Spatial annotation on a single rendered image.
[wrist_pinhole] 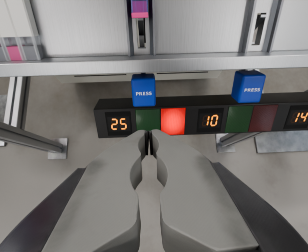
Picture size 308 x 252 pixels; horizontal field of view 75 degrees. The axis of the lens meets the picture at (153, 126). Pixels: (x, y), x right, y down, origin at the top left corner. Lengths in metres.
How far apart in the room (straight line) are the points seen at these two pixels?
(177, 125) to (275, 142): 0.83
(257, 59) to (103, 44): 0.14
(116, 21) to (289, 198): 0.99
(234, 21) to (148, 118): 0.13
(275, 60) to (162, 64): 0.10
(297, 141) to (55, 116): 1.10
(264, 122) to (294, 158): 0.82
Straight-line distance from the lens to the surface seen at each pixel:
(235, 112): 0.26
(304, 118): 0.31
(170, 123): 0.25
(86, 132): 0.96
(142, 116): 0.24
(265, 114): 0.28
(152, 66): 0.19
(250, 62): 0.21
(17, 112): 0.72
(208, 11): 0.21
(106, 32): 0.21
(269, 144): 1.04
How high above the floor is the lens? 0.89
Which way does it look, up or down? 76 degrees down
